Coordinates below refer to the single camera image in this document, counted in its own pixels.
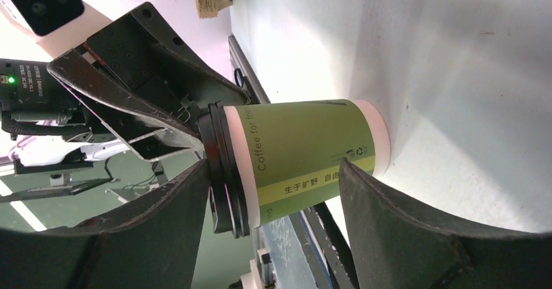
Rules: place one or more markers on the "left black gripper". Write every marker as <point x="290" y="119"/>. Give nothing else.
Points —
<point x="164" y="79"/>

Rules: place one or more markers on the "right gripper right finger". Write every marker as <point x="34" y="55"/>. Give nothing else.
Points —
<point x="398" y="241"/>

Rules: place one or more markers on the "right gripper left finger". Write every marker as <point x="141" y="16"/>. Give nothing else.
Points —
<point x="149" y="242"/>

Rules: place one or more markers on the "green paper coffee cup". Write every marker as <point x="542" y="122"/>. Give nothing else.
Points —
<point x="288" y="154"/>

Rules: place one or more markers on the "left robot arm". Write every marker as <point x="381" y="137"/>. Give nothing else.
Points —
<point x="33" y="102"/>

